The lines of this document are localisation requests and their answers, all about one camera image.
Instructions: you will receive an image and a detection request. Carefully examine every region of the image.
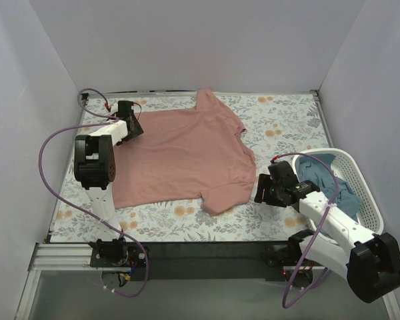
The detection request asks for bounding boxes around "pink t shirt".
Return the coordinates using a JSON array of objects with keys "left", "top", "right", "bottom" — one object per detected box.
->
[{"left": 112, "top": 89, "right": 256, "bottom": 216}]

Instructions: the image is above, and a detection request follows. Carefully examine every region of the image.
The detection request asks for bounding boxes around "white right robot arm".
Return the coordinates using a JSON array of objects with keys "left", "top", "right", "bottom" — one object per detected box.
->
[{"left": 254, "top": 161, "right": 400, "bottom": 303}]

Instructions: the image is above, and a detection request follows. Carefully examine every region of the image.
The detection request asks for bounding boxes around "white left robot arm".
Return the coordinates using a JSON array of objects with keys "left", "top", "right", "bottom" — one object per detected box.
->
[{"left": 73, "top": 101, "right": 143, "bottom": 267}]

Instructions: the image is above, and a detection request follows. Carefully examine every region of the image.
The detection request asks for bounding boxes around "floral patterned table mat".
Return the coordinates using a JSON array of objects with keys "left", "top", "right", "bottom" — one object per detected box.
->
[{"left": 49, "top": 93, "right": 328, "bottom": 243}]

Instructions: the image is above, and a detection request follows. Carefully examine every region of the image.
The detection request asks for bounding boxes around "white plastic laundry basket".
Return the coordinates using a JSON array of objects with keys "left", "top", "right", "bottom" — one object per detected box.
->
[{"left": 292, "top": 148, "right": 384, "bottom": 234}]

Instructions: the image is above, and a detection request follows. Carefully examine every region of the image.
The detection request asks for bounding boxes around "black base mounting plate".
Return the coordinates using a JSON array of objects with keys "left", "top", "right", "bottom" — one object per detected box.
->
[{"left": 89, "top": 239, "right": 299, "bottom": 287}]

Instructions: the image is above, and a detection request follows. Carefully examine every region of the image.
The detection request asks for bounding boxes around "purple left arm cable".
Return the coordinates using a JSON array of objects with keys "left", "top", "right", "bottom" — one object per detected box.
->
[{"left": 39, "top": 88, "right": 151, "bottom": 297}]

